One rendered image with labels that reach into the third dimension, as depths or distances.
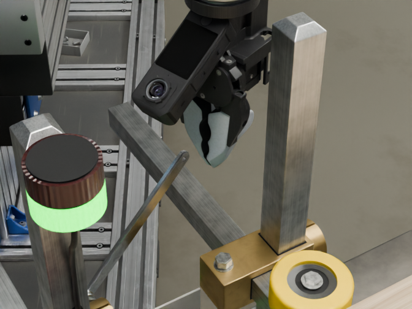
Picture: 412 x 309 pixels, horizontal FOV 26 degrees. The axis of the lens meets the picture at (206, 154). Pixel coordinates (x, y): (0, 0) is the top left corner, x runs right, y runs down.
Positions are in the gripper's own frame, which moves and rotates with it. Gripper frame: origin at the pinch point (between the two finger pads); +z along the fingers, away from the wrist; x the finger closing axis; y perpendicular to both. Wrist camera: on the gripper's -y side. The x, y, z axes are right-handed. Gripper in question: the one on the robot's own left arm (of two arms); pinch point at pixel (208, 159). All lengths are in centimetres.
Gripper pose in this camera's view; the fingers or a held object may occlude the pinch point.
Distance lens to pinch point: 94.9
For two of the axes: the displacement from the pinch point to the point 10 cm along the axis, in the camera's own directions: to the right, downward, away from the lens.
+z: 0.0, 7.6, 6.6
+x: -7.8, -4.1, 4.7
